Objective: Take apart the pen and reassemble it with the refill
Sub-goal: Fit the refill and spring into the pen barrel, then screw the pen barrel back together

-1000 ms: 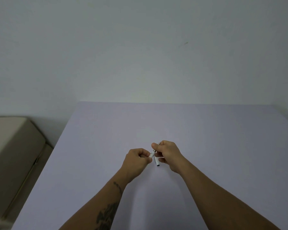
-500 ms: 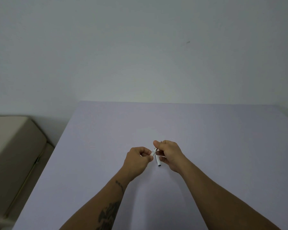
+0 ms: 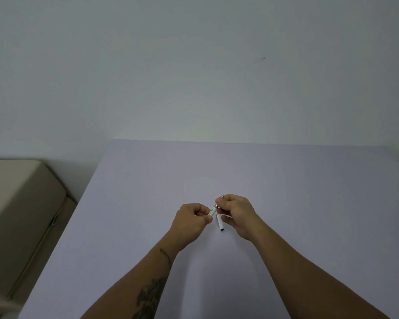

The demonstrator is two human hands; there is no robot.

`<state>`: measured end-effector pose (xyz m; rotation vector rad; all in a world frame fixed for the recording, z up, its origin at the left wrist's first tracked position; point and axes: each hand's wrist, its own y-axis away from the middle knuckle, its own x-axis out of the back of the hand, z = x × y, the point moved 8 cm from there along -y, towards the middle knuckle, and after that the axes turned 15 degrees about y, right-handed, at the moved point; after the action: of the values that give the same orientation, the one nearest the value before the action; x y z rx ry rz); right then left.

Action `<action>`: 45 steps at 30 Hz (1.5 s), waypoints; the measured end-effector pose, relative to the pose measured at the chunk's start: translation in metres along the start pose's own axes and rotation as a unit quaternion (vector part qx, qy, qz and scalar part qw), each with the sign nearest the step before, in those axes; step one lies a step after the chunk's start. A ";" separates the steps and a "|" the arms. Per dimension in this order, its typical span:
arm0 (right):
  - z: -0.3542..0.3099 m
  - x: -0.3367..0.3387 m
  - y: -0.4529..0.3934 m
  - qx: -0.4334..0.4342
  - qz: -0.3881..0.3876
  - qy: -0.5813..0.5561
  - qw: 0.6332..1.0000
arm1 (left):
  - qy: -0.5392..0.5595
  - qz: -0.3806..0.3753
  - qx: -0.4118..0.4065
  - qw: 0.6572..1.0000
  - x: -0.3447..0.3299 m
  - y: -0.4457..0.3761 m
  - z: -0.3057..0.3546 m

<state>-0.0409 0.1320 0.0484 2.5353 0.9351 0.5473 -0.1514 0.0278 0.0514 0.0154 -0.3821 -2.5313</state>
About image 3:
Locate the white pen with silver tip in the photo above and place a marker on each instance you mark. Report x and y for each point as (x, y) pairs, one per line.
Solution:
(213, 209)

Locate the white pen cap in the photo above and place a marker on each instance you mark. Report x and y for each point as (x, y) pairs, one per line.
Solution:
(220, 224)

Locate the person's right forearm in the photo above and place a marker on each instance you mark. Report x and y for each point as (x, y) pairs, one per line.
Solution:
(306, 275)

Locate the person's right hand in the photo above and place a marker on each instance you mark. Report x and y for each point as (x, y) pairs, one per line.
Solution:
(242, 217)

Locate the beige sofa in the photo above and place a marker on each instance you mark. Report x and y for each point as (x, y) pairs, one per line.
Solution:
(16, 209)

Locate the person's right thumb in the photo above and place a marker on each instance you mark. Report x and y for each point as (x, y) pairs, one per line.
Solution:
(222, 203)

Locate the person's left hand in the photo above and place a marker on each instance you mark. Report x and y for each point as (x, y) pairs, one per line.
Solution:
(186, 225)

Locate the person's left forearm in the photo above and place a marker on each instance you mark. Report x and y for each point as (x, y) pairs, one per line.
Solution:
(143, 282)

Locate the person's left thumb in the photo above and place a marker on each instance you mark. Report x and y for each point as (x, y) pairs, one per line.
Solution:
(206, 220)

